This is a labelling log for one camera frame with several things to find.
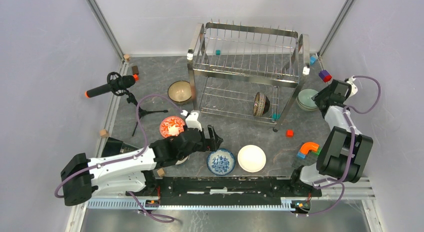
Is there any blue white patterned bowl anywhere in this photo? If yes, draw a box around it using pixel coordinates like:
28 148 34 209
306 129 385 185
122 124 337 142
206 148 236 176

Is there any light green ribbed bowl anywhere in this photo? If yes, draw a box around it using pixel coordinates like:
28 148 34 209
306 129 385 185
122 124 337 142
296 88 318 112

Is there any red floral bowl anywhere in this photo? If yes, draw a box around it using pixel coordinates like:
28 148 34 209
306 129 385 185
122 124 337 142
159 116 186 138

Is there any orange bowl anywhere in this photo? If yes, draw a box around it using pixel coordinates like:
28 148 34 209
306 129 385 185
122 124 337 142
237 144 267 173

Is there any brown beige bowl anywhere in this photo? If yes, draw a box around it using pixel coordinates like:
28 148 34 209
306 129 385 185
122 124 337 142
167 80 192 105

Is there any black patterned bowl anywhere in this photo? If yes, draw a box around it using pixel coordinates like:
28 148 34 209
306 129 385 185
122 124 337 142
252 92 271 117

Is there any steel dish rack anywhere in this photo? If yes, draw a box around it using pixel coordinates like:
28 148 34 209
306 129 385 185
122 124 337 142
186 21 311 132

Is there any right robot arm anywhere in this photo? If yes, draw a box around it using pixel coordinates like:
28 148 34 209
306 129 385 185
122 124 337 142
288 75 373 196

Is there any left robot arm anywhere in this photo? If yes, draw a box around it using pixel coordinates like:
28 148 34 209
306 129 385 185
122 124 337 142
54 125 224 206

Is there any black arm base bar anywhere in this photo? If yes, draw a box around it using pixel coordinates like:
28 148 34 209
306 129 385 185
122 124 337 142
135 176 322 206

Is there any purple red block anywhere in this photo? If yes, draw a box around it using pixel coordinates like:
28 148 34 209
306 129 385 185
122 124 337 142
318 69 333 83

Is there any blue block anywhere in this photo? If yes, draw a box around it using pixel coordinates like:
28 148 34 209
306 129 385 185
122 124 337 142
309 54 318 66

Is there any wooden cube near base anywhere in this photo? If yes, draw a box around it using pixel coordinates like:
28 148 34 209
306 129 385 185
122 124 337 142
156 168 166 178

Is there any small orange cube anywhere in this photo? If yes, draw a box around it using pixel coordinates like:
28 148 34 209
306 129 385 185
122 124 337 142
285 129 294 138

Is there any orange curved tube toy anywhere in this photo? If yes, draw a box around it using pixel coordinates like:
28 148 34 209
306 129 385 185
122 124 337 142
296 142 321 159

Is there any teal block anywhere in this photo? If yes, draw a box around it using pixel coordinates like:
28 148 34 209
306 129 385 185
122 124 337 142
271 113 281 122

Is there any brown block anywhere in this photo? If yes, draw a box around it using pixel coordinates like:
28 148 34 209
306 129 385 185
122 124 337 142
131 65 139 75

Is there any black microphone on tripod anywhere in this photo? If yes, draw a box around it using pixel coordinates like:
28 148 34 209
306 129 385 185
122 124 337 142
84 71 169 138

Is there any wooden cube back corner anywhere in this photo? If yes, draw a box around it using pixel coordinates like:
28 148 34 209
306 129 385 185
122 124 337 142
123 54 131 62

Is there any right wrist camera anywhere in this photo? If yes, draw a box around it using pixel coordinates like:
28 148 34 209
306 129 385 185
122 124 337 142
344 76 358 98

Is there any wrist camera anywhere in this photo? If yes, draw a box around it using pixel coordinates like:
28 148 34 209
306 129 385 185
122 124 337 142
344 76 358 98
180 110 203 131

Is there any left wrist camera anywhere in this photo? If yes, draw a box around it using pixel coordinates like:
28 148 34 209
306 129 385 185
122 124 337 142
180 110 203 131

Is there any wooden cube left rail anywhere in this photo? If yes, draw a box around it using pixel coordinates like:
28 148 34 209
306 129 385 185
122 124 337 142
99 129 110 138

